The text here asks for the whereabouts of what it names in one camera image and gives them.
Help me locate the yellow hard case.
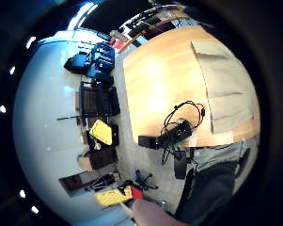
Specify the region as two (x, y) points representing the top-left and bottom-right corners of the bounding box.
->
(94, 186), (134, 207)
(88, 119), (114, 146)

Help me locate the black shelf rack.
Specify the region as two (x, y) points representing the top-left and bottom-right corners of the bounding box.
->
(79, 80), (121, 118)

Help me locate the dark wooden cabinet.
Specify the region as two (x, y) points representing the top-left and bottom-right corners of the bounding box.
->
(88, 146), (118, 170)

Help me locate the black box under table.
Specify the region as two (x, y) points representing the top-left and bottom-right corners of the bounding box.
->
(173, 153), (188, 181)

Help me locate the black office chair base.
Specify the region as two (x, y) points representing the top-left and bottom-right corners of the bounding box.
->
(134, 169), (160, 191)

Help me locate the brown cardboard box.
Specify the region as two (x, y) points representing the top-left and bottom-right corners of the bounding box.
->
(77, 154), (95, 172)

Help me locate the red box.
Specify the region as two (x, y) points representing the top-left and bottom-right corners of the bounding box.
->
(129, 185), (145, 201)

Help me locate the black bag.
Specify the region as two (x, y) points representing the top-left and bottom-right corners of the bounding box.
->
(63, 53), (91, 75)

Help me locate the wooden desk with black equipment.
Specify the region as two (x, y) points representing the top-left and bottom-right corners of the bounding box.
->
(115, 8), (194, 51)

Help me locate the beige folded cloth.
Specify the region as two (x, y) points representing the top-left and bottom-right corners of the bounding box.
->
(190, 40), (259, 136)

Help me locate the dark flat panel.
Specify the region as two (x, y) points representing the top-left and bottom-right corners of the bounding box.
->
(58, 170), (99, 194)

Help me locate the the person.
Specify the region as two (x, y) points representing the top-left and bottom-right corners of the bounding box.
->
(174, 147), (252, 226)

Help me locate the black camera device on clamp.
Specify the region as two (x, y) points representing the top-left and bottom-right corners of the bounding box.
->
(137, 119), (194, 151)

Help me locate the black looped cable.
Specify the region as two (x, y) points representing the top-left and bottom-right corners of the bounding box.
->
(161, 100), (207, 130)

